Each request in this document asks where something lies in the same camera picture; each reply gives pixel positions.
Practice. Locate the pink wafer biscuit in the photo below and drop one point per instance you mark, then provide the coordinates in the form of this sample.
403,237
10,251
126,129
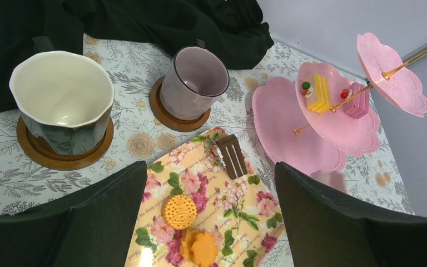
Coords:
358,106

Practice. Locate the black cloth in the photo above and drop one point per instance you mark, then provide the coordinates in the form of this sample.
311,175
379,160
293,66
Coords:
233,30

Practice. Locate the chocolate wafer biscuit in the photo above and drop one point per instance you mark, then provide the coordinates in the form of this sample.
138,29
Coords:
232,156

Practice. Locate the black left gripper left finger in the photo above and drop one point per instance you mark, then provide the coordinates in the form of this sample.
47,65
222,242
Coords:
90,227

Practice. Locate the brown round coaster right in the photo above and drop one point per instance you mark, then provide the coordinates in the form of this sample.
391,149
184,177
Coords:
166,118

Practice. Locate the purple mug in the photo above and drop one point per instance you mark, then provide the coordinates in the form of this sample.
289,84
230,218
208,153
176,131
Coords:
195,80

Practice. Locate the floral tablecloth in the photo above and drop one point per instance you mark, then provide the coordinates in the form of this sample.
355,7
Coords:
133,68

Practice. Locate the small orange cookie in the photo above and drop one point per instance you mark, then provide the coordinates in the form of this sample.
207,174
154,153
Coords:
199,247

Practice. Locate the round orange cookie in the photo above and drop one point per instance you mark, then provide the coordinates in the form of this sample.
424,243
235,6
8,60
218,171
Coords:
179,212

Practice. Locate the white paper cup black base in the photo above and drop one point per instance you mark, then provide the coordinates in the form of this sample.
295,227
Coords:
63,97

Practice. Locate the floral serving tray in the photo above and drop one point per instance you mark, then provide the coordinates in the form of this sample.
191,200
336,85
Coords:
241,214

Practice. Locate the pink three-tier cake stand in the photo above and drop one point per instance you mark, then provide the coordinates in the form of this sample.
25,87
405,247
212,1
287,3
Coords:
313,142

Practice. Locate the yellow wafer biscuit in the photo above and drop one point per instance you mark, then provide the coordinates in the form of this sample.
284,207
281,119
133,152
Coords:
316,92

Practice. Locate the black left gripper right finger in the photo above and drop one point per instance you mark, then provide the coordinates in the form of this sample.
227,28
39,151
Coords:
327,227

